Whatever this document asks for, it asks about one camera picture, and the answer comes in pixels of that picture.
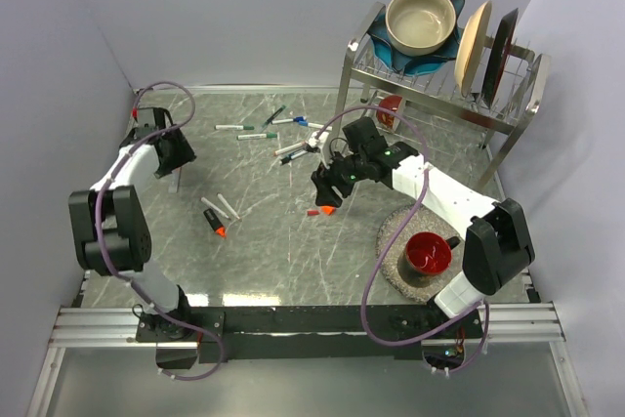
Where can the green capped marker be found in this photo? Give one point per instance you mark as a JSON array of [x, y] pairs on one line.
[[260, 136], [234, 127]]

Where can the black plate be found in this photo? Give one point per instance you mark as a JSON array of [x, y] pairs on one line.
[[500, 50]]

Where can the teal star shaped plate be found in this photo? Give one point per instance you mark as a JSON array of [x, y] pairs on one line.
[[400, 63]]

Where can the steel dish rack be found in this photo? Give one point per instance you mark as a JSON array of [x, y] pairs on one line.
[[434, 99]]

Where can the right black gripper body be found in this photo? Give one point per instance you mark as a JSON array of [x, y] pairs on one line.
[[345, 173]]

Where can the black base bar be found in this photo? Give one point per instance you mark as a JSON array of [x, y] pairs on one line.
[[299, 332]]

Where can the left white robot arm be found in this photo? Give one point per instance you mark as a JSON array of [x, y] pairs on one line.
[[109, 228]]

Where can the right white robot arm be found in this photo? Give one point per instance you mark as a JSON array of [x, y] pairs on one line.
[[497, 242]]

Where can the red black mug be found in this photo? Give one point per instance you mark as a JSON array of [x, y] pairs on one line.
[[425, 255]]

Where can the dark blue pen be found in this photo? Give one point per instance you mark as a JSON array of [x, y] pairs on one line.
[[293, 156]]

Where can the blue capped white marker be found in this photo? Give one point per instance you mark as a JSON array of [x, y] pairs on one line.
[[305, 123]]

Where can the green capped marker right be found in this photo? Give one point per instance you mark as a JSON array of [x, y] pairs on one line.
[[260, 136]]

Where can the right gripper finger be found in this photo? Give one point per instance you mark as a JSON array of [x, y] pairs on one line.
[[325, 195], [337, 196]]

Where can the orange highlighter cap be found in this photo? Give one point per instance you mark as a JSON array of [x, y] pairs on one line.
[[328, 210]]

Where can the black orange highlighter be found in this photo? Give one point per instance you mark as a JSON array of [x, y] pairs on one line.
[[215, 223]]

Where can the beige plate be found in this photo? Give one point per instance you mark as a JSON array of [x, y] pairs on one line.
[[470, 48]]

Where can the beige ceramic bowl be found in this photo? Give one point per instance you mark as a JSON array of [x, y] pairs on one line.
[[419, 27]]

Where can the green capped marker left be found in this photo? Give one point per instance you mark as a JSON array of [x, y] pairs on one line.
[[234, 127]]

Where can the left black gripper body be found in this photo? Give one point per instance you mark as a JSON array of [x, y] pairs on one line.
[[180, 152]]

